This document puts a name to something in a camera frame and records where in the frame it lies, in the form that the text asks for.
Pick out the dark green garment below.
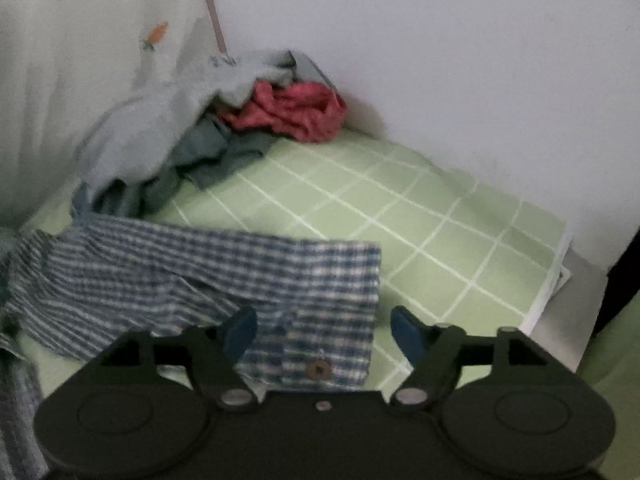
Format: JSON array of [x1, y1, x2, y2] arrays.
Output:
[[95, 114, 277, 217]]

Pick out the red patterned garment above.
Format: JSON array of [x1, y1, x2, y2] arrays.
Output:
[[219, 81, 348, 144]]

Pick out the plain green cloth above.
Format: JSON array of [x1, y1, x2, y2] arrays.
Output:
[[576, 290, 640, 480]]

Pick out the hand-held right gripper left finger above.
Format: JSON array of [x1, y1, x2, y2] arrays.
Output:
[[92, 306, 259, 411]]

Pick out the blue white checked shirt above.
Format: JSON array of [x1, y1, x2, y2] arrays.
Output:
[[0, 212, 382, 480]]

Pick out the grey board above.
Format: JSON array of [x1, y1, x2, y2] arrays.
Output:
[[522, 234, 609, 374]]

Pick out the blue denim jeans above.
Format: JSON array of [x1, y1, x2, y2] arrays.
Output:
[[70, 182, 102, 222]]

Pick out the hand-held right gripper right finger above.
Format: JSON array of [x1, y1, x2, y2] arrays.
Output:
[[390, 306, 557, 409]]

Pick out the light grey garment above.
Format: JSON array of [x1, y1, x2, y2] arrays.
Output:
[[77, 49, 334, 197]]

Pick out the carrot printed pale curtain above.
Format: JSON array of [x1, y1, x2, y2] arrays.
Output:
[[0, 0, 232, 232]]

